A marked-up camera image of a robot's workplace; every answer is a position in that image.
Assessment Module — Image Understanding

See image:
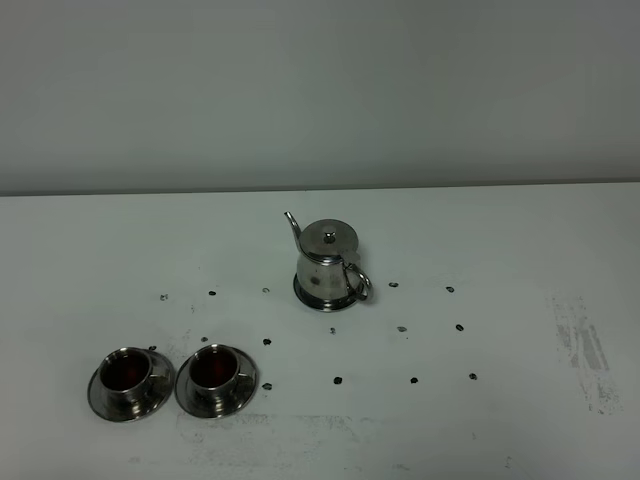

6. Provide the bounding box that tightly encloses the left stainless steel teacup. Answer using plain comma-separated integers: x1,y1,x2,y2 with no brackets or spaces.
98,347,167,403

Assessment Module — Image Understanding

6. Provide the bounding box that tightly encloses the right stainless steel saucer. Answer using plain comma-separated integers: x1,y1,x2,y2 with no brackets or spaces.
174,344,259,419

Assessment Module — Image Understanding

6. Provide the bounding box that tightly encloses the stainless steel teacup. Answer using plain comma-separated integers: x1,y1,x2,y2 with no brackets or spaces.
98,347,167,403
187,344,257,403

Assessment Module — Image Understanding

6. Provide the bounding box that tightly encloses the stainless steel teapot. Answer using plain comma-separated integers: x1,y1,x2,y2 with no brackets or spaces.
285,211,373,302

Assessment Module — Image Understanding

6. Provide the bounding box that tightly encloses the left stainless steel saucer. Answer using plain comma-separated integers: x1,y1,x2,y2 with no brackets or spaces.
87,347,175,423

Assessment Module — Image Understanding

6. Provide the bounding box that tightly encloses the stainless steel saucer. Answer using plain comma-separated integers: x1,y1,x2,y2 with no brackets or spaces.
174,344,259,419
87,347,175,423

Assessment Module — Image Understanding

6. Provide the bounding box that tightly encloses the right stainless steel teacup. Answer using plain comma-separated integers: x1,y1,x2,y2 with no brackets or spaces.
187,344,257,403

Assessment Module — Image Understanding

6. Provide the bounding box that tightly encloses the steel teapot saucer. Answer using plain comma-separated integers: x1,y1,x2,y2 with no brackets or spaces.
293,276,367,312

